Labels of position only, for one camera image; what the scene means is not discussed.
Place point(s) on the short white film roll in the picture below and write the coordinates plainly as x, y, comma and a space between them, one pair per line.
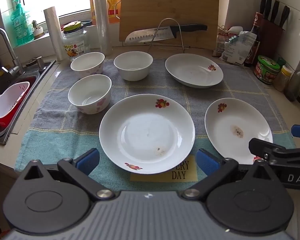
53, 35

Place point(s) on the grey glass bottle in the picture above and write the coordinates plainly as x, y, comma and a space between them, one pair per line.
296, 85

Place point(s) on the beige food bag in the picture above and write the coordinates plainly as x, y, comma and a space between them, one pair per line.
220, 45

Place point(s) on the metal soap dispenser pump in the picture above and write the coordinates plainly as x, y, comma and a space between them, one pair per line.
40, 63

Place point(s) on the small potted plant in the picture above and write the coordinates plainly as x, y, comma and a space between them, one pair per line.
38, 33

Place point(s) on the teal grey plastic holder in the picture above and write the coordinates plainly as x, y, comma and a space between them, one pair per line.
87, 22

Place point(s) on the white pink floral bowl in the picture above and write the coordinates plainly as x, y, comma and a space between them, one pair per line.
90, 70
90, 91

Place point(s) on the yellow lid spice jar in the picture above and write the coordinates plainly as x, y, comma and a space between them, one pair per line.
281, 80

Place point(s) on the stainless steel sink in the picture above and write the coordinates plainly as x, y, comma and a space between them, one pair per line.
32, 80

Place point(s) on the white floral plate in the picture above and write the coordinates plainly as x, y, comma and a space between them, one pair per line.
192, 71
145, 135
225, 125

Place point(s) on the orange yellow box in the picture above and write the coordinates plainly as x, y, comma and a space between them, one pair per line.
114, 7

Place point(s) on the plain white bowl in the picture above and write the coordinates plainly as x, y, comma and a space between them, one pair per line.
132, 75

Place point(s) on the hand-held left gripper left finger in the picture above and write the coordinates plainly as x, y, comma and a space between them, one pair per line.
88, 161

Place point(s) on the glass jar yellow lid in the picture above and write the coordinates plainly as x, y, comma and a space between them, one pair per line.
75, 42

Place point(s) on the dark wooden knife block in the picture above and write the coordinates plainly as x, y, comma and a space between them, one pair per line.
272, 40

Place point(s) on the tall cling film roll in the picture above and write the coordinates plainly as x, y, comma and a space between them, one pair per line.
102, 17

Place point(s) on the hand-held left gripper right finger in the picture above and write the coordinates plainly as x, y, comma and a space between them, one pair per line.
207, 163

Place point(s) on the green lid sauce jar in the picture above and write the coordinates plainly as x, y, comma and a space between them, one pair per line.
266, 72

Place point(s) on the metal faucet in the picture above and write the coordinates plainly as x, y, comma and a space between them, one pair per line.
5, 37

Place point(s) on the red plastic basin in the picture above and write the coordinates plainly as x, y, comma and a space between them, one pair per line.
0, 124

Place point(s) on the white colander basket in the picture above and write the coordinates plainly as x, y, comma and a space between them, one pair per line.
10, 100

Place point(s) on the dark sauce bottle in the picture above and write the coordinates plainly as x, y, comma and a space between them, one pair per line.
252, 55

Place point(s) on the green dish soap bottle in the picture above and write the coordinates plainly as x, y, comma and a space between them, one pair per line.
21, 27

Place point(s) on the bamboo cutting board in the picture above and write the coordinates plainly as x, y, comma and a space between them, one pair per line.
170, 5

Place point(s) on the grey teal checked cloth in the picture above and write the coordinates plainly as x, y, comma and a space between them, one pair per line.
197, 105

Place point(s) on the white printed plastic bag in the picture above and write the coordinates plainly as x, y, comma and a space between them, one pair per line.
237, 47

